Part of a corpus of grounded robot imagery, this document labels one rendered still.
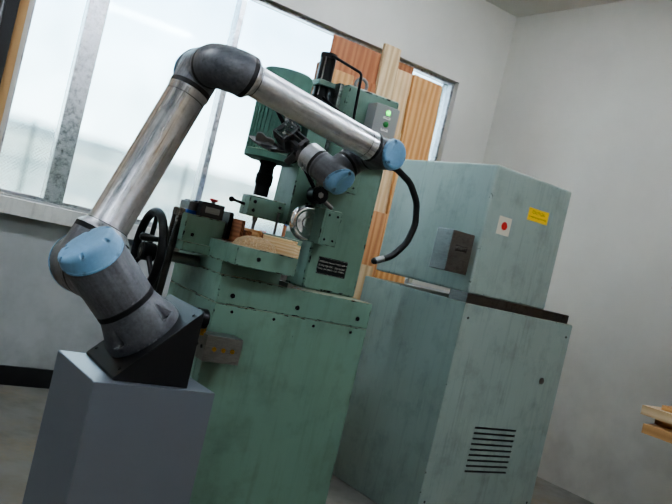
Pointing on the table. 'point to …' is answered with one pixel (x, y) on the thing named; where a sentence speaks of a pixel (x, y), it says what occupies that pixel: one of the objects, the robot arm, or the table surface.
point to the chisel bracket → (261, 208)
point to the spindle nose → (264, 178)
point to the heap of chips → (255, 243)
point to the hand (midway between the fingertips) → (265, 124)
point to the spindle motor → (264, 119)
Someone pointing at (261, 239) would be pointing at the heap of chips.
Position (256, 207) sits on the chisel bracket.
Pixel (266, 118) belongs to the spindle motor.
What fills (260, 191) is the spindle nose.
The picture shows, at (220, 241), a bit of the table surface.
